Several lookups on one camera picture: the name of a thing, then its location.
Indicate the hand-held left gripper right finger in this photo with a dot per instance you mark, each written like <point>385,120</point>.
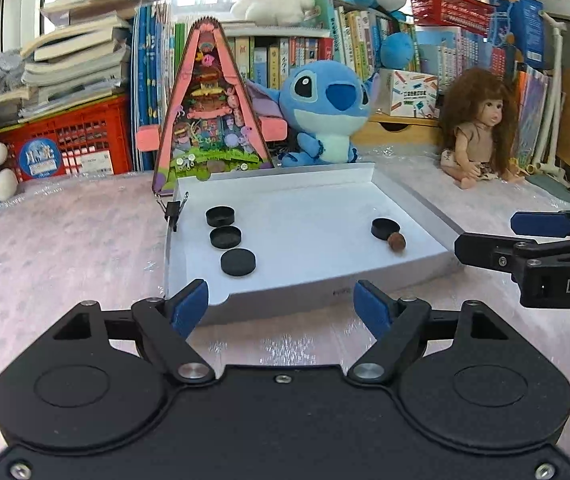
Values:
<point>371,307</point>

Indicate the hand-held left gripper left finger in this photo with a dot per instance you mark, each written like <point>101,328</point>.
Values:
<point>190,307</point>

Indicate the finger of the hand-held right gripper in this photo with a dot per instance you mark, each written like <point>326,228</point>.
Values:
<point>485,252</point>
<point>540,223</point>

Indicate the small black bottle cap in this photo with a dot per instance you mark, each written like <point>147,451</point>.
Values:
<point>238,262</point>
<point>220,217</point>
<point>226,237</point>

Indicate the brown hazelnut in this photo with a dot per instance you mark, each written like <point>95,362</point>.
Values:
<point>397,243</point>

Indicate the large black jar lid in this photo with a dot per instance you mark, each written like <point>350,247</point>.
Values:
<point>382,229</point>

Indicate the white cardboard box tray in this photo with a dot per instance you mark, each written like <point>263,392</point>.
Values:
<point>305,210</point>

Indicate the small black binder clip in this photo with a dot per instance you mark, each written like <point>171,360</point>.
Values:
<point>172,212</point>

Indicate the row of colourful thin booklets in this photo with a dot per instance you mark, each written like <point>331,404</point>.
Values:
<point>530,110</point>

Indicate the white plastic pipe rack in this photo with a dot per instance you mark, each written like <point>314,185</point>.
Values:
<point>555,110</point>

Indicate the brown haired doll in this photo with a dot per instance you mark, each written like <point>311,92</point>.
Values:
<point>480,125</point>

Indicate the pink snowflake tablecloth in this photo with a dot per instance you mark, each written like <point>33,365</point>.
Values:
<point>65,240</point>

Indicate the wooden drawer box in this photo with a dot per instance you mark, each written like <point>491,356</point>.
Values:
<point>400,130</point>

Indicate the white printed cardboard box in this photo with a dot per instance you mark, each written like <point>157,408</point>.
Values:
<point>407,92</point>

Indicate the row of white spined books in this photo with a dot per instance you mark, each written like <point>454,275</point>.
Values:
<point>455,50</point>

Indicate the pink triangular toy house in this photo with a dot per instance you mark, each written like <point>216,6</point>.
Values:
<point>210,110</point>

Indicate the blue cardboard box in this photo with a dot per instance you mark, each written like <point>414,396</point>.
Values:
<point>522,25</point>

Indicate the red plastic crate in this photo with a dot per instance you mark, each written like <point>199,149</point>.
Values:
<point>90,135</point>

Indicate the blue alien plush toy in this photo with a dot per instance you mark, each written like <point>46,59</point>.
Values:
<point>325,110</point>

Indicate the row of thin blue books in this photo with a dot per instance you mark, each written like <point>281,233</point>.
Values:
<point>150,85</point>

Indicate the red plastic basket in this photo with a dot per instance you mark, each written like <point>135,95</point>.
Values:
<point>450,7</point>

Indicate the row of upright books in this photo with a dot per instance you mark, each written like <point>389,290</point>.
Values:
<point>275,55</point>

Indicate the stack of worn books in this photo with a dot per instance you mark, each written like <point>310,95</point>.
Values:
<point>80,50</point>

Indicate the grey knitted cloth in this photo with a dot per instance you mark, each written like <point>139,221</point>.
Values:
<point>7,62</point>

